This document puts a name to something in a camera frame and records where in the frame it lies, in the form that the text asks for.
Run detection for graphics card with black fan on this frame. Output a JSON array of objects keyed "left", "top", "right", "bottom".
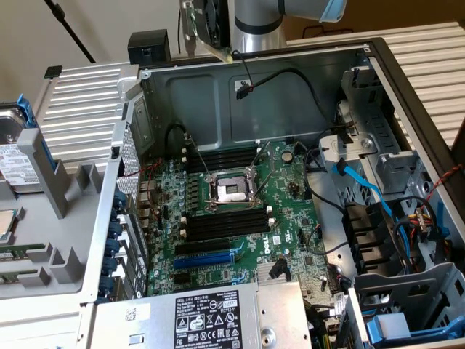
[{"left": 180, "top": 0, "right": 233, "bottom": 65}]

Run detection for CPU socket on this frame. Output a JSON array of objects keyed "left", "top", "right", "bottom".
[{"left": 203, "top": 169, "right": 264, "bottom": 214}]

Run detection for thin metal locking lever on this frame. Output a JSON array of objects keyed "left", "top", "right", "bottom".
[
  {"left": 183, "top": 132, "right": 214, "bottom": 182},
  {"left": 248, "top": 140, "right": 277, "bottom": 175}
]

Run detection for green motherboard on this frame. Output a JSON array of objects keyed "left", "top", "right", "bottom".
[{"left": 136, "top": 140, "right": 352, "bottom": 328}]

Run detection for open PC case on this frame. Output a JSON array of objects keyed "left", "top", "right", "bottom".
[{"left": 76, "top": 36, "right": 465, "bottom": 349}]

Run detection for long black expansion slot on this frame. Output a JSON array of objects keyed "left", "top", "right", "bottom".
[{"left": 174, "top": 238, "right": 232, "bottom": 257}]

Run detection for long blue expansion slot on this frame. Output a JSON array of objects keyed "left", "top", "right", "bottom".
[{"left": 173, "top": 252, "right": 234, "bottom": 270}]

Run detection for silver heat sink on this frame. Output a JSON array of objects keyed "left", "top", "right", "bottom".
[{"left": 256, "top": 262, "right": 291, "bottom": 283}]

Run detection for black plastic drive rails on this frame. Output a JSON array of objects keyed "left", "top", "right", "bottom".
[{"left": 343, "top": 201, "right": 399, "bottom": 276}]

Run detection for black box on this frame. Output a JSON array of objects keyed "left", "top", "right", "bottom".
[{"left": 127, "top": 31, "right": 171, "bottom": 67}]

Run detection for grey power supply unit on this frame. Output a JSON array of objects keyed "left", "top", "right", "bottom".
[{"left": 89, "top": 279, "right": 313, "bottom": 349}]

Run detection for grey parts rack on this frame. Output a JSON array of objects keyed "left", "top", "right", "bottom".
[{"left": 0, "top": 129, "right": 110, "bottom": 301}]

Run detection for grey metal disk bay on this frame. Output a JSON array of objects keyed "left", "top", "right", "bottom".
[{"left": 341, "top": 261, "right": 465, "bottom": 349}]

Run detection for blue plastic disk tray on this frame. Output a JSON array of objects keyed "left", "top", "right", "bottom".
[{"left": 363, "top": 312, "right": 465, "bottom": 345}]

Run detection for hard disk in blue caddy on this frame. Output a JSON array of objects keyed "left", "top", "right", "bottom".
[{"left": 0, "top": 93, "right": 55, "bottom": 197}]

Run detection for black tripod leg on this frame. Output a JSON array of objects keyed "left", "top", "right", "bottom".
[{"left": 42, "top": 0, "right": 97, "bottom": 63}]

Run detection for green RAM stick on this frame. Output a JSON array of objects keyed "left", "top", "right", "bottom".
[
  {"left": 0, "top": 244, "right": 47, "bottom": 261},
  {"left": 0, "top": 270, "right": 41, "bottom": 285}
]

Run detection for CPU chip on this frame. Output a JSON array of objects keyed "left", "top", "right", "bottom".
[{"left": 0, "top": 209, "right": 23, "bottom": 244}]

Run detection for red black twisted wire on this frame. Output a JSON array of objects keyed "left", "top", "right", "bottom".
[
  {"left": 118, "top": 159, "right": 163, "bottom": 179},
  {"left": 423, "top": 163, "right": 465, "bottom": 204}
]

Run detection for thick black wire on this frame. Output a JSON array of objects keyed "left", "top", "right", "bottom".
[{"left": 303, "top": 136, "right": 346, "bottom": 215}]

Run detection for black wire plug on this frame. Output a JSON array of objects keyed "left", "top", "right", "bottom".
[{"left": 270, "top": 256, "right": 291, "bottom": 283}]

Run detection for blue flat wire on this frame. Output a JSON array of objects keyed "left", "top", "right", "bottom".
[{"left": 332, "top": 159, "right": 395, "bottom": 219}]

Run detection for multicolour power wire bundle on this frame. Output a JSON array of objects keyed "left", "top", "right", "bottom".
[{"left": 392, "top": 198, "right": 450, "bottom": 277}]

